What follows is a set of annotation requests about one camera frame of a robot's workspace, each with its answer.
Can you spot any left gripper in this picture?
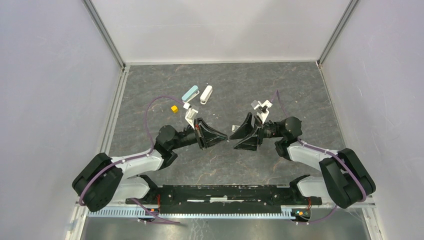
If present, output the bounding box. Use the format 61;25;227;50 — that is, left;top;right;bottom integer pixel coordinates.
170;117;228;150

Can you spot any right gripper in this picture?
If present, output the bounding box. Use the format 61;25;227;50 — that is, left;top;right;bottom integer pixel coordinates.
229;112;284;152

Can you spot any white stapler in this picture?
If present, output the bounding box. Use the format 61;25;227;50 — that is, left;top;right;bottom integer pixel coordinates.
200;85;213;105

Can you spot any white staple box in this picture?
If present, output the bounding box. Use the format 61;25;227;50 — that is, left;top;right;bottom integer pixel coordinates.
231;125;240;132

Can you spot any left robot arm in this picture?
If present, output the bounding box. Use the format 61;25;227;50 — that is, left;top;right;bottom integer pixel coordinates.
71;117;228;212

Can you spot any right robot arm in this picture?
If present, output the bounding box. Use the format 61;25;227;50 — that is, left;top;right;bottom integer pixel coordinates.
229;113;377;209

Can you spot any light blue stapler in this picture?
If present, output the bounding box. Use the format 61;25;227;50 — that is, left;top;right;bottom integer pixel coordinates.
181;85;200;103

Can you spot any yellow cube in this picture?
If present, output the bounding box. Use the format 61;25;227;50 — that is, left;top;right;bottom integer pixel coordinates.
170;105;179;114

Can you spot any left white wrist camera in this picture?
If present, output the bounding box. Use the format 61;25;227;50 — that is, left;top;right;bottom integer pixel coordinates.
183;102;199;129

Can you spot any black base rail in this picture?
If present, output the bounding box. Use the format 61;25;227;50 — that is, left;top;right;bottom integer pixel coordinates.
138;184;323;214

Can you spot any white slotted cable duct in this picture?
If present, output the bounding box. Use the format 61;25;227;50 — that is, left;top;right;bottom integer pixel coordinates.
88;206;307;220

